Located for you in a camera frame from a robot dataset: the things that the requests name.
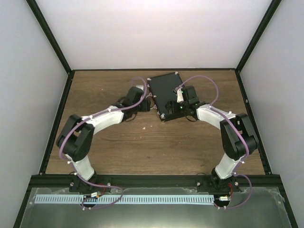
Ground metal sheet front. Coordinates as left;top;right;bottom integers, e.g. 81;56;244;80
20;187;291;228

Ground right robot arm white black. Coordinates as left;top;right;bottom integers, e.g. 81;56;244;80
166;86;259;191

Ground black frame rail left side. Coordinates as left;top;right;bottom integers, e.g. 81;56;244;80
38;70;75;175

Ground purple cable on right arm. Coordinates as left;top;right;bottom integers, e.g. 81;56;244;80
177;76;252;209

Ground black frame rail right side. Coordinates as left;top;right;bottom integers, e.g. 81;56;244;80
235;69;272;175

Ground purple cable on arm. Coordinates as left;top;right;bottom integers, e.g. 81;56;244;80
58;77;147;211
177;76;252;209

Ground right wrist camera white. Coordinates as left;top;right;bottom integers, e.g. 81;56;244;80
174;87;184;103

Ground black frame rail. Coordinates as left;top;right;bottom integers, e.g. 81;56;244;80
38;70;75;175
235;69;272;175

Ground black frame post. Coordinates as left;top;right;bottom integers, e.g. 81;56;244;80
236;0;281;73
25;0;71;70

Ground black poker set case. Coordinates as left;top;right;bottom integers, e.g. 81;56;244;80
147;72;184;122

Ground black frame post right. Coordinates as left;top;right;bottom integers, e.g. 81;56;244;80
236;0;281;73

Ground black frame post left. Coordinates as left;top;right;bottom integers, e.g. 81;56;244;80
25;0;71;70

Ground black front mounting rail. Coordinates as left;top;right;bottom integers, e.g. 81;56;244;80
30;174;281;193

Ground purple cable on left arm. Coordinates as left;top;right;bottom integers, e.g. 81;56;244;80
58;77;147;211

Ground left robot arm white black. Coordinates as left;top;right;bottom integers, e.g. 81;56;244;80
56;85;150;192

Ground light blue slotted cable duct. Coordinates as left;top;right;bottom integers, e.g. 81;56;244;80
34;194;214;205

